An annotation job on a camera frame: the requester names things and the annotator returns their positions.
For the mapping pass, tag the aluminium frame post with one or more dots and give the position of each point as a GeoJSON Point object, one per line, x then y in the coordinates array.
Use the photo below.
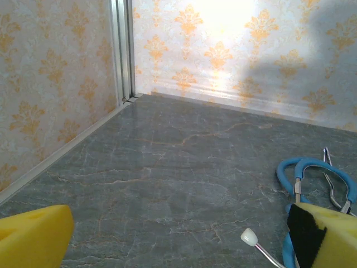
{"type": "Point", "coordinates": [122, 50]}

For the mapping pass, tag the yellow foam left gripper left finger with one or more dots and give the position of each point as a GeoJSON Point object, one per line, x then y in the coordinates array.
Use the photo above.
{"type": "Point", "coordinates": [30, 240]}

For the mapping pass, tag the aluminium table side rail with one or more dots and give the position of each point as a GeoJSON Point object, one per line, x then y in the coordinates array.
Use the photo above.
{"type": "Point", "coordinates": [64, 146]}

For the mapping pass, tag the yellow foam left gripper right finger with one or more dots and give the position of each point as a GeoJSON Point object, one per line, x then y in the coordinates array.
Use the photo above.
{"type": "Point", "coordinates": [334, 240]}

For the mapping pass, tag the blue stethoscope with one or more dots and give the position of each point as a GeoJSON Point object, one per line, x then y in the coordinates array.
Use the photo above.
{"type": "Point", "coordinates": [281, 167]}

